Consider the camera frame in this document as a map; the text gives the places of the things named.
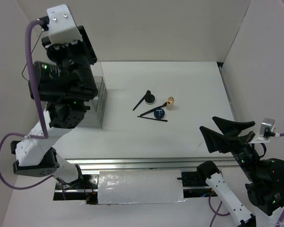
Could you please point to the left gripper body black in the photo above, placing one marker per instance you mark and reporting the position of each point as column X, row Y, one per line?
column 79, row 55

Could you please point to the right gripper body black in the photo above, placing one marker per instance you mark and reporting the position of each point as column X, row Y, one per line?
column 245, row 155

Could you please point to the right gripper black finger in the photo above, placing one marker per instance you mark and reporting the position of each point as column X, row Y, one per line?
column 230, row 129
column 218, row 142

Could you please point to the clear acrylic organizer box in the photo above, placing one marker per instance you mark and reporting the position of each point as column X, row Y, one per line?
column 99, row 99

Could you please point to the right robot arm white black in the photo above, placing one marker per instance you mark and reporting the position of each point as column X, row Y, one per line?
column 266, row 188

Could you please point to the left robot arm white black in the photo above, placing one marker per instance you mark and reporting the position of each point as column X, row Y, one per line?
column 36, row 157

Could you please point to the black makeup brush angled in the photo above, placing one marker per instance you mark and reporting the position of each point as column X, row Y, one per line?
column 148, row 92

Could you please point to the thin black eyeliner pencil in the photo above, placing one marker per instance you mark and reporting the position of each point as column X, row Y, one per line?
column 155, row 119

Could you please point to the small beige bottle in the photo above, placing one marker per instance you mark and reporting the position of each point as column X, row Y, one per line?
column 170, row 103

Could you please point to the blue round compact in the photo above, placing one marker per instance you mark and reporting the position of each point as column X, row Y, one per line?
column 159, row 113

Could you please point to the black lidded cream jar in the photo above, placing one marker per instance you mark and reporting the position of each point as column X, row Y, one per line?
column 149, row 99

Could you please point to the white foil cover plate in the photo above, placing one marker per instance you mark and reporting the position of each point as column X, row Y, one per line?
column 140, row 187

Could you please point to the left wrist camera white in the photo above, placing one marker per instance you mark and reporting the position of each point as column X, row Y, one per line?
column 60, row 25

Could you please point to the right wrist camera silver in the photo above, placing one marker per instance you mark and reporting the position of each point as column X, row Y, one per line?
column 266, row 132

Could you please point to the aluminium front rail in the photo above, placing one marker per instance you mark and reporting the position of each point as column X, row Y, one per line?
column 128, row 164

